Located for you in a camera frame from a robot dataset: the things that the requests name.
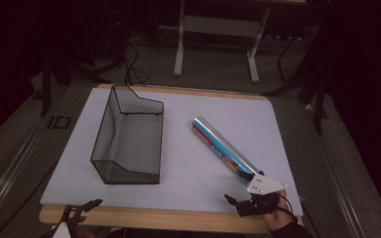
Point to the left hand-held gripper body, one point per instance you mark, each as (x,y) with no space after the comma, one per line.
(64,228)

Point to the black metal stand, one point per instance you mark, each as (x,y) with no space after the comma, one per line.
(311,82)

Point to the long blue silver wrap box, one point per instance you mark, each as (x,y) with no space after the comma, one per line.
(218,145)

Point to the person's right hand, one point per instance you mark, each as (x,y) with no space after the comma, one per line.
(278,214)

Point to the white metal stand frame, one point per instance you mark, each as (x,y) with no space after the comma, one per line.
(218,26)

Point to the white table mat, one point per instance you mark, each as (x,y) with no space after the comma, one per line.
(185,158)

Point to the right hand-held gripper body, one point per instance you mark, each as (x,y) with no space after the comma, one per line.
(264,185)

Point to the metal floor rail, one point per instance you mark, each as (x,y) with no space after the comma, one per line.
(337,172)
(10,172)

